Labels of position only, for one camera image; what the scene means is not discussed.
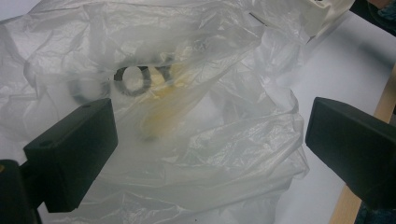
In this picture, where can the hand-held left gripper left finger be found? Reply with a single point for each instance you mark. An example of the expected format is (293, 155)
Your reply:
(71, 155)

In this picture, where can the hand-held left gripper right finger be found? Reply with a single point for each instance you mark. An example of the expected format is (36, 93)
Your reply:
(351, 146)

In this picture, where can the white smiley plastic bag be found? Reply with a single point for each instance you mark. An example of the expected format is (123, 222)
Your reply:
(193, 149)

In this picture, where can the dark teal cloth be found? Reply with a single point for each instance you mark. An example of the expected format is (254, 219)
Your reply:
(384, 14)

